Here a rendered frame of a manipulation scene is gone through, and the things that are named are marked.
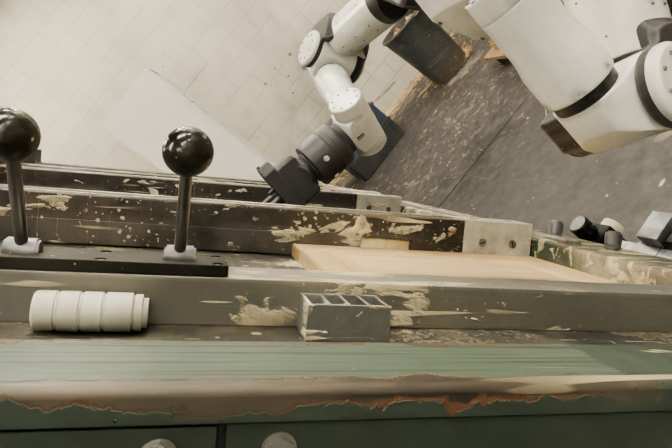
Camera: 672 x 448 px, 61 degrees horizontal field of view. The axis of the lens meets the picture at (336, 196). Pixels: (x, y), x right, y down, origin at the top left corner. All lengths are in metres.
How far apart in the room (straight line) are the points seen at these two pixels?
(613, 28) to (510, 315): 0.29
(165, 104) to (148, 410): 4.53
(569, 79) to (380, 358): 0.35
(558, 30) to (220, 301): 0.37
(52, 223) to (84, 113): 5.43
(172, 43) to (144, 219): 5.36
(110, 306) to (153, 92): 4.32
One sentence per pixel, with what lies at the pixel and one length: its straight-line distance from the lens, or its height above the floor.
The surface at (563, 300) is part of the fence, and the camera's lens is 0.61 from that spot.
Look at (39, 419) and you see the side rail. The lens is 0.25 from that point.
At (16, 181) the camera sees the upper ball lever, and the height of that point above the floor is 1.52.
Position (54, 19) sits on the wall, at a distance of 6.36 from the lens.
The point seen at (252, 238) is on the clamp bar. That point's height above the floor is 1.29.
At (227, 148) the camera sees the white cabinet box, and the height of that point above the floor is 1.19.
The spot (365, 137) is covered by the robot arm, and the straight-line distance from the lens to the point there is 1.05.
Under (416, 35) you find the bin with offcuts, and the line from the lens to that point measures 5.27.
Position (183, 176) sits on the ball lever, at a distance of 0.45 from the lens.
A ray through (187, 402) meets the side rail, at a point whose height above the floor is 1.38.
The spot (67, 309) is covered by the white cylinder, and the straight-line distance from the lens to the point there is 0.46.
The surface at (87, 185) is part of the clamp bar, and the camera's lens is 1.45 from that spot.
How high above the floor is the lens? 1.44
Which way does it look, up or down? 14 degrees down
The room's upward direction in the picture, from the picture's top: 52 degrees counter-clockwise
